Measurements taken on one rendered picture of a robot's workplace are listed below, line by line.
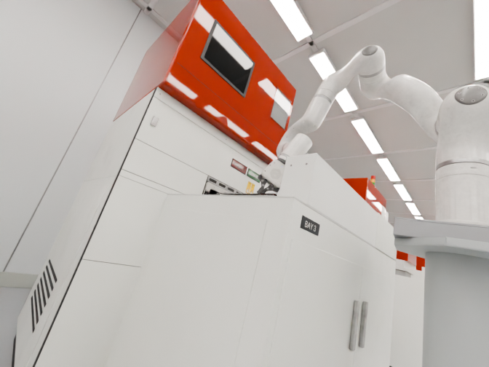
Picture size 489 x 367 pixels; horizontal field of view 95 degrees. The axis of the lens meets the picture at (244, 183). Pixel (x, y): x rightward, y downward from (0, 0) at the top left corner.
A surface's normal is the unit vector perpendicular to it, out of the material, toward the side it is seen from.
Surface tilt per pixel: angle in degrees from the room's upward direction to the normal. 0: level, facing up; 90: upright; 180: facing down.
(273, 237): 90
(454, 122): 127
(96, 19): 90
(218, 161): 90
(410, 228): 90
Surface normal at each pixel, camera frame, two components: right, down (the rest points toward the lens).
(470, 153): -0.40, -0.36
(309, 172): -0.67, -0.37
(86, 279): 0.69, -0.03
